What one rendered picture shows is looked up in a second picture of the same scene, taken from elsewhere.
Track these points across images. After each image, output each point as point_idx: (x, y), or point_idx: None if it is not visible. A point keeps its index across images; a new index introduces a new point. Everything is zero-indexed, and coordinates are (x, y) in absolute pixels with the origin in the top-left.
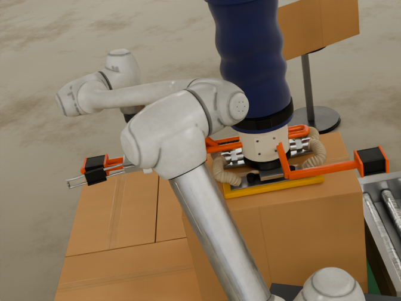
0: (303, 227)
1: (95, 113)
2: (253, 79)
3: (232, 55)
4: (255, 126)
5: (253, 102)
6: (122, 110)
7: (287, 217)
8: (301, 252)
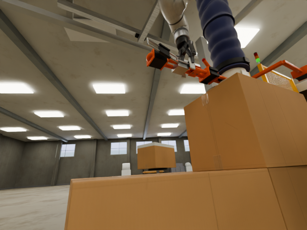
0: (293, 107)
1: (183, 0)
2: (237, 42)
3: (227, 32)
4: (243, 60)
5: (239, 50)
6: (181, 33)
7: (284, 96)
8: (300, 126)
